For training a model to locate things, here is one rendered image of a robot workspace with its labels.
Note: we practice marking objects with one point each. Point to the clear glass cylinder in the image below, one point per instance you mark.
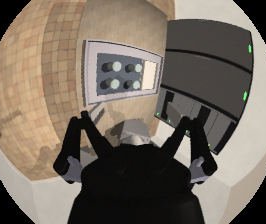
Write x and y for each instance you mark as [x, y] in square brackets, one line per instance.
[133, 83]
[114, 66]
[114, 83]
[135, 67]

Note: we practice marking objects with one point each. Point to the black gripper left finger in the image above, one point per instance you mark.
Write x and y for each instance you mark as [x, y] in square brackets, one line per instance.
[67, 164]

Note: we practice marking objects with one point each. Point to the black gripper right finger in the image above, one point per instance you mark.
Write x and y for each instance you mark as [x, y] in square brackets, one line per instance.
[202, 165]

